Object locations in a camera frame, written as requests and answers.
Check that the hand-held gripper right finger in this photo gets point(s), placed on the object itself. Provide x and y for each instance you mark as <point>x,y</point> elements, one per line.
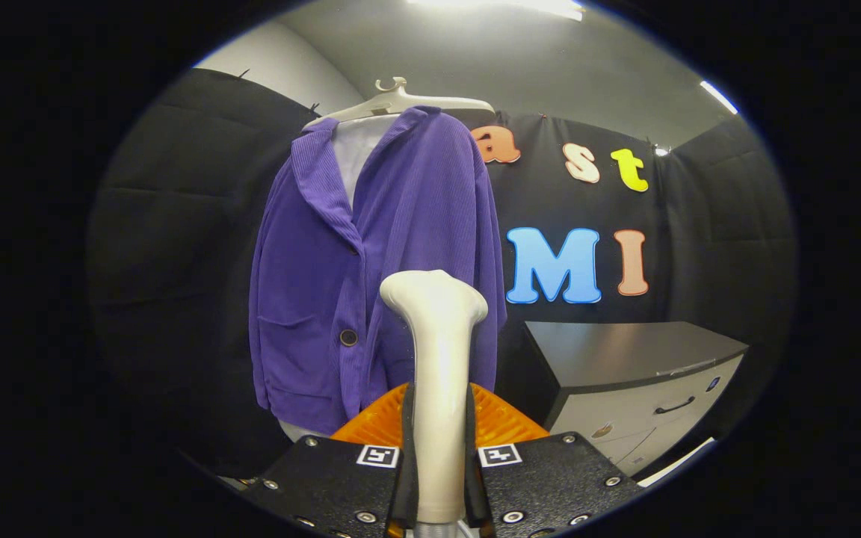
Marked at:
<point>550,486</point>

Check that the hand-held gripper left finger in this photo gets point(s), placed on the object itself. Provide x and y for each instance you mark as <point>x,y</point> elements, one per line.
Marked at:
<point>333,486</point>

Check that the white garment steamer head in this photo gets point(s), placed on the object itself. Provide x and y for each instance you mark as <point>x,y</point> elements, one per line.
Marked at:
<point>439,359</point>

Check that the cream plastic clothes hanger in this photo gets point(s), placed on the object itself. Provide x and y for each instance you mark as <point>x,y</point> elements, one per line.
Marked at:
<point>400,103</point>

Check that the white box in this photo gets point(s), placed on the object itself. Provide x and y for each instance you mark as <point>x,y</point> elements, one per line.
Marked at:
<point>673,463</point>

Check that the grey cabinet with dark top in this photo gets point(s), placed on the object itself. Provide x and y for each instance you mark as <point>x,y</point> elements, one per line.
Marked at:
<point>625,351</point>

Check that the white mannequin torso form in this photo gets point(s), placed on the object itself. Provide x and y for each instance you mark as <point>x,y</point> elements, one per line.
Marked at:
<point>359,149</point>

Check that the small ceiling light panel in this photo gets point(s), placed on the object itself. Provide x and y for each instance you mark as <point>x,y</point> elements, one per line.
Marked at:
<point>662,151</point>

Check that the large ceiling light panel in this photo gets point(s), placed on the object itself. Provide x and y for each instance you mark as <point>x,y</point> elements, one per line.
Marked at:
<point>505,6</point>

